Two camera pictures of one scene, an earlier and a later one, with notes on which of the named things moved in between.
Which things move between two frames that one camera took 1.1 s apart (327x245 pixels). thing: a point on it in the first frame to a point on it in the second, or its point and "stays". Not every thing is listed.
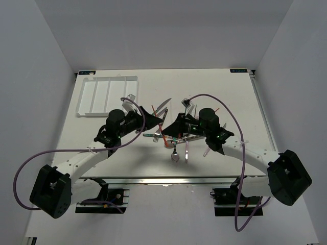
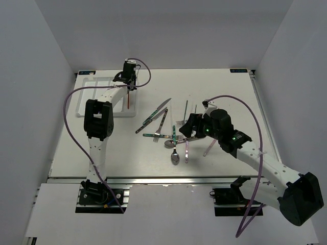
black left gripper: (151, 121) to (134, 79)
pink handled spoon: (186, 151) stays
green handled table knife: (154, 113) stays
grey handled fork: (158, 130) stays
